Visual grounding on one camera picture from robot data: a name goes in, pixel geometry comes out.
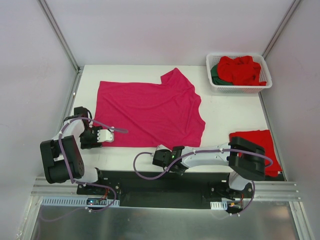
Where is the pink t shirt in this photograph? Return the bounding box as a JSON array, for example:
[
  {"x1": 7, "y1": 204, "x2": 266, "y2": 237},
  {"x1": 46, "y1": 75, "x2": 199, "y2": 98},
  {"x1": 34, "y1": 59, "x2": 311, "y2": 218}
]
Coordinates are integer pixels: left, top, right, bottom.
[{"x1": 95, "y1": 68, "x2": 206, "y2": 149}]

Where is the white plastic laundry basket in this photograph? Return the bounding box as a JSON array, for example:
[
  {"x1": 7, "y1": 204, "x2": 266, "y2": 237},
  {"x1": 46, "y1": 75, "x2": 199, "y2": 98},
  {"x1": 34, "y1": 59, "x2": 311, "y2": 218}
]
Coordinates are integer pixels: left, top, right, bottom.
[{"x1": 205, "y1": 53, "x2": 273, "y2": 94}]

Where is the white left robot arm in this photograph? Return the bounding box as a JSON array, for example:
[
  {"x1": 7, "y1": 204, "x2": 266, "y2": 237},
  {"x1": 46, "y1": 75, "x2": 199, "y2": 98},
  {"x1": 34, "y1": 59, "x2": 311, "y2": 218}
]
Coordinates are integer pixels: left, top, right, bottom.
[{"x1": 40, "y1": 106, "x2": 106, "y2": 195}]

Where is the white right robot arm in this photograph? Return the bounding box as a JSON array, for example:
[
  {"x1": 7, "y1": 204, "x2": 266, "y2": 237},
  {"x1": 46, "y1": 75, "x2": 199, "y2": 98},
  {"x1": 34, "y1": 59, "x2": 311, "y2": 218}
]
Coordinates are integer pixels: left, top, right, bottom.
[{"x1": 152, "y1": 136, "x2": 266, "y2": 198}]

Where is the green t shirt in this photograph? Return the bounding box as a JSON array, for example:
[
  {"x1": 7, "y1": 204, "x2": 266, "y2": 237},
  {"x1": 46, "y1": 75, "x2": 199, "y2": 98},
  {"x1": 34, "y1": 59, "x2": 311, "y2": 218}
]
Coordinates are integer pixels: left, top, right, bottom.
[{"x1": 210, "y1": 64, "x2": 233, "y2": 86}]

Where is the folded red t shirt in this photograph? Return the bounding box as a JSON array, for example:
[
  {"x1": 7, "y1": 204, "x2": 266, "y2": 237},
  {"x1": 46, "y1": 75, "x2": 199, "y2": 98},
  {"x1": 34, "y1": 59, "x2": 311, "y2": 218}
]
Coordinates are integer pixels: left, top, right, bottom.
[{"x1": 229, "y1": 129, "x2": 283, "y2": 178}]

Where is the red crumpled t shirt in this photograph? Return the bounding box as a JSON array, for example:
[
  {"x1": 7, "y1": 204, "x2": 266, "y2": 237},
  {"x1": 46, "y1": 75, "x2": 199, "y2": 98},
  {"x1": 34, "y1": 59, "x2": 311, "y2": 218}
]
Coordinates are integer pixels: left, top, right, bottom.
[{"x1": 217, "y1": 55, "x2": 267, "y2": 87}]

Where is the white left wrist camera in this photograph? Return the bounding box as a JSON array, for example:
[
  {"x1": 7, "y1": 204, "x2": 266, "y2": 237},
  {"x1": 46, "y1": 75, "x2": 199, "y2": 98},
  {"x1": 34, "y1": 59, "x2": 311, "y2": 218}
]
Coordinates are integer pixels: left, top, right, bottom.
[{"x1": 97, "y1": 129, "x2": 115, "y2": 143}]

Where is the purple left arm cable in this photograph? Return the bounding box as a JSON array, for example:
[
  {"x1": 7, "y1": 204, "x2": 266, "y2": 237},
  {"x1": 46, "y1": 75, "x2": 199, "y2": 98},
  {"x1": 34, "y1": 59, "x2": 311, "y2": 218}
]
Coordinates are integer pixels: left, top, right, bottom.
[{"x1": 39, "y1": 117, "x2": 129, "y2": 222}]

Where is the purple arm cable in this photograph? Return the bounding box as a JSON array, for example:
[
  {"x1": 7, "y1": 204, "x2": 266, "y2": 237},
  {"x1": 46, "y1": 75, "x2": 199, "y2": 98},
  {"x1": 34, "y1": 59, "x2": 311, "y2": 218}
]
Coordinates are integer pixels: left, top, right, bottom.
[
  {"x1": 133, "y1": 148, "x2": 274, "y2": 214},
  {"x1": 39, "y1": 117, "x2": 129, "y2": 222}
]

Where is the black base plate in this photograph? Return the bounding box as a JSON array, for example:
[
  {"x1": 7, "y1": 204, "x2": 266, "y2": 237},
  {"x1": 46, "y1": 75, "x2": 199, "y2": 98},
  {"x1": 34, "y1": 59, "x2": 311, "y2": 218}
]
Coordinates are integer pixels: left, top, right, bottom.
[{"x1": 75, "y1": 170, "x2": 253, "y2": 210}]

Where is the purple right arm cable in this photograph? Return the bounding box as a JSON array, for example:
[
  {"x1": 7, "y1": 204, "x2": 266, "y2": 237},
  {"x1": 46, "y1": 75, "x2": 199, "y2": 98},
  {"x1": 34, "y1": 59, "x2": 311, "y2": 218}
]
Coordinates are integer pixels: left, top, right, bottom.
[{"x1": 133, "y1": 148, "x2": 274, "y2": 214}]

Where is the aluminium frame rail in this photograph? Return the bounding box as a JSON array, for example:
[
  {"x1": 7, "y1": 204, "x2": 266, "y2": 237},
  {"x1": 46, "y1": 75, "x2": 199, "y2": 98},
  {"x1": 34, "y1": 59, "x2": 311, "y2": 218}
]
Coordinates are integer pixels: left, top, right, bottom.
[{"x1": 31, "y1": 171, "x2": 302, "y2": 209}]

